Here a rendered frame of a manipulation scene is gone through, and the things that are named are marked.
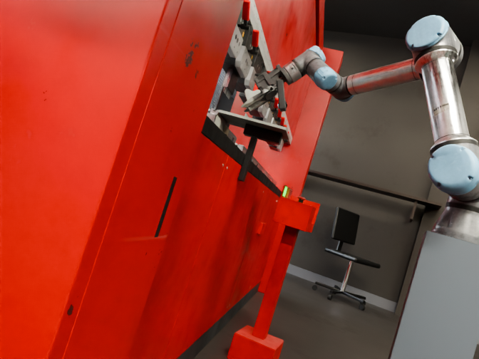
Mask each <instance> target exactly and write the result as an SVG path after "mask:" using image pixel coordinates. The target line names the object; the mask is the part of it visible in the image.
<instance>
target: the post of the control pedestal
mask: <svg viewBox="0 0 479 359"><path fill-rule="evenodd" d="M298 233H299V229H295V228H293V227H289V226H287V225H286V226H285V228H284V233H283V235H282V239H281V242H280V245H279V248H278V252H277V255H276V258H275V261H274V265H273V267H272V272H271V274H270V277H269V281H268V284H267V288H266V291H265V293H264V298H263V300H262V304H261V307H260V310H259V313H258V316H257V320H256V323H255V326H254V330H253V332H252V335H254V336H256V337H258V338H261V339H262V340H264V339H265V338H266V337H267V334H268V331H269V327H270V324H271V322H272V318H273V315H274V311H275V308H276V305H277V301H278V298H279V295H280V292H281V289H282V285H283V282H284V278H285V276H286V272H287V269H288V266H289V262H290V259H291V257H292V252H293V250H294V245H295V243H296V240H297V236H298Z"/></svg>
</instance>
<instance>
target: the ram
mask: <svg viewBox="0 0 479 359"><path fill-rule="evenodd" d="M254 2H255V4H256V7H257V12H258V15H259V20H260V22H261V25H262V30H263V33H264V37H265V41H266V43H267V48H268V51H269V55H270V58H271V62H272V66H273V69H275V68H276V66H277V65H278V64H279V65H280V66H281V68H283V66H285V65H286V64H287V63H288V62H290V61H292V60H293V59H295V58H296V57H297V56H299V55H301V54H302V53H303V52H305V50H307V49H310V48H311V47H312V46H315V45H316V0H254ZM248 23H249V24H252V27H253V29H254V30H258V28H257V24H256V21H255V18H254V14H253V11H252V7H251V4H250V15H249V21H248ZM258 48H259V49H260V51H261V54H262V57H263V60H264V63H263V66H265V67H266V69H267V71H270V69H269V64H268V62H267V57H266V55H265V52H264V48H263V45H262V41H261V38H260V35H259V43H258ZM310 81H311V78H310V77H309V76H308V75H307V74H306V75H305V76H303V77H302V78H300V79H299V80H297V81H296V82H294V83H292V84H291V85H288V84H287V83H286V82H284V89H285V98H286V102H287V111H285V113H286V116H287V120H288V123H289V128H290V130H291V134H292V138H293V136H294V132H295V129H296V126H297V123H298V120H299V116H300V113H301V111H302V106H303V104H304V100H305V97H306V94H307V91H308V88H309V84H310Z"/></svg>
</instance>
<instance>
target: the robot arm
mask: <svg viewBox="0 0 479 359"><path fill-rule="evenodd" d="M406 45H407V48H408V49H409V50H410V51H411V52H412V54H413V58H412V59H408V60H406V61H401V62H398V63H393V64H391V65H387V66H383V67H380V68H375V69H372V70H369V71H364V72H361V73H357V74H353V75H351V76H346V77H343V78H342V77H341V76H340V75H339V74H338V73H336V72H335V71H334V70H333V69H331V68H330V67H329V66H328V65H327V64H325V60H326V58H325V55H324V53H323V51H322V50H321V49H320V47H318V46H312V47H311V48H310V49H307V50H305V52H303V53H302V54H301V55H299V56H297V57H296V58H295V59H293V60H292V61H290V62H288V63H287V64H286V65H285V66H283V68H281V66H280V65H279V64H278V65H277V66H276V68H275V69H274V70H273V71H271V72H268V71H267V72H268V73H267V72H266V71H265V72H263V73H262V74H261V75H259V76H257V77H256V78H255V79H254V81H255V83H256V85H257V87H258V89H259V90H255V91H251V90H250V89H246V90H245V91H244V94H245V97H246V99H247V101H246V102H245V103H244V104H243V105H242V106H241V107H242V108H247V107H248V108H247V109H246V110H244V112H250V111H252V110H254V109H256V108H258V107H260V106H261V105H264V104H265V103H266V102H267V101H269V100H270V99H272V98H273V97H274V96H275V95H276V94H278V99H279V102H278V108H279V109H280V111H281V112H284V111H287V102H286V98H285V89H284V82H286V83H287V84H288V85H291V84H292V83H294V82H296V81H297V80H299V79H300V78H302V77H303V76H305V75H306V74H307V75H308V76H309V77H310V78H311V79H312V80H313V81H314V82H315V84H316V85H317V86H318V87H319V88H321V89H322V90H325V91H327V92H328V93H330V94H331V95H332V96H334V97H335V98H336V99H337V100H340V101H341V102H347V101H349V100H350V99H352V98H353V96H354V95H357V94H361V93H366V92H369V91H373V90H378V89H382V88H387V87H391V86H395V85H400V84H404V83H410V82H413V81H416V80H421V81H423V84H424V89H425V93H426V100H427V104H428V112H429V116H430V120H431V127H432V131H433V139H434V143H435V144H434V145H433V146H432V148H431V149H430V154H431V158H430V159H429V161H428V175H429V177H430V179H431V181H432V182H433V184H434V185H435V186H436V187H437V188H439V190H441V191H442V192H445V193H447V194H448V199H447V202H446V205H445V209H444V211H443V213H442V214H441V215H440V217H439V218H438V220H437V221H436V223H435V224H434V225H433V227H432V230H431V231H432V232H435V233H438V234H442V235H445V236H449V237H453V238H455V239H460V240H463V241H467V242H470V243H473V244H477V245H479V145H478V141H477V140H475V139H473V138H471V137H470V135H469V132H468V126H467V122H466V119H465V112H464V109H463V103H462V99H461V96H460V90H459V86H458V80H457V76H456V73H455V69H456V68H457V67H458V66H459V65H460V62H461V61H462V59H463V46H462V44H461V42H460V41H459V40H458V38H457V37H456V35H455V34H454V33H453V31H452V29H451V28H450V26H449V24H448V22H447V21H446V20H445V19H444V18H443V17H441V16H436V15H432V16H427V17H424V18H422V19H420V20H418V21H417V22H415V23H414V25H412V27H411V28H410V29H409V30H408V33H407V34H406ZM249 106H250V107H249Z"/></svg>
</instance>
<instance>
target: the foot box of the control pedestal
mask: <svg viewBox="0 0 479 359"><path fill-rule="evenodd" d="M253 330H254V328H253V327H251V326H249V325H247V326H245V327H244V328H242V329H240V330H238V331H237V332H236V333H235V334H234V336H233V339H232V343H231V346H230V350H229V353H228V356H227V358H228V359H279V356H280V353H281V350H282V346H283V343H284V341H283V340H282V339H280V338H277V337H274V336H273V335H270V334H267V337H266V338H265V339H264V340H262V339H261V338H258V337H256V336H254V335H252V332H253Z"/></svg>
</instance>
